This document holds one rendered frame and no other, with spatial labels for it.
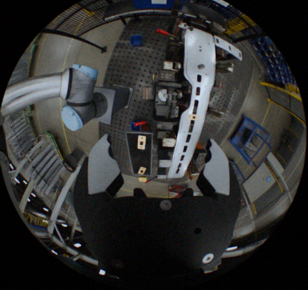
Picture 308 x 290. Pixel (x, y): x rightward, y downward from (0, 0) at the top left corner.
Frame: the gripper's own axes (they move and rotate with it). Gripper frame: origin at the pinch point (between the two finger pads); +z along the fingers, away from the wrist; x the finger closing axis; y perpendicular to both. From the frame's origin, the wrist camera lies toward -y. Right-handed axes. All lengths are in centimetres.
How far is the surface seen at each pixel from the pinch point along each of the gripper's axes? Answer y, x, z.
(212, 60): -31, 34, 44
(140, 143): 21.5, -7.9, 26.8
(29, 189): 294, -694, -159
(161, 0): -71, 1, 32
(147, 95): -1.1, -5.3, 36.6
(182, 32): -33.7, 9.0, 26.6
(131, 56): -38, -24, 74
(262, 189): 350, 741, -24
